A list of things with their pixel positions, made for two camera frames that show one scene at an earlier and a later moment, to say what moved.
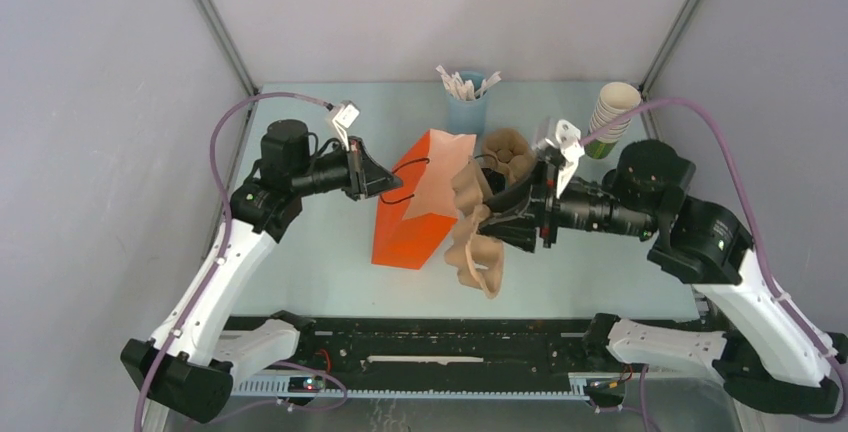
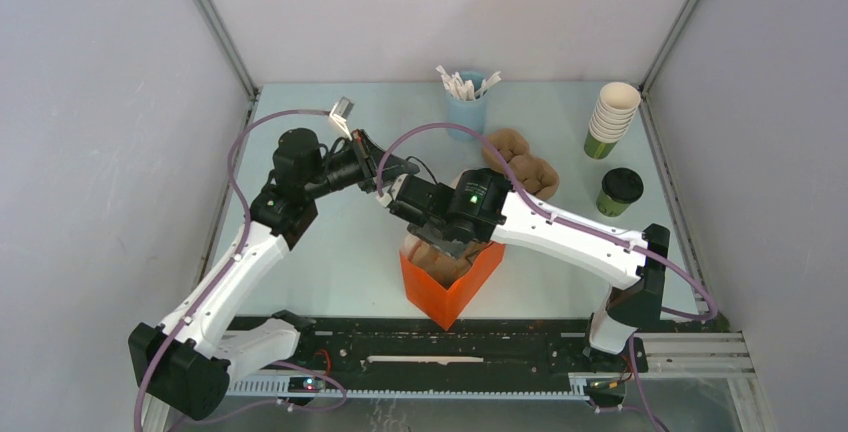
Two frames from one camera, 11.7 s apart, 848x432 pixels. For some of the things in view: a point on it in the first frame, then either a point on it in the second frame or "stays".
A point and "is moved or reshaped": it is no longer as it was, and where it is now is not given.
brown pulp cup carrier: [506, 150] stays
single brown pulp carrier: [478, 259] is moved or reshaped
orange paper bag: [414, 216] → [449, 307]
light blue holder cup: [469, 116] stays
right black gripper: [519, 232] → [447, 247]
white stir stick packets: [465, 90] stays
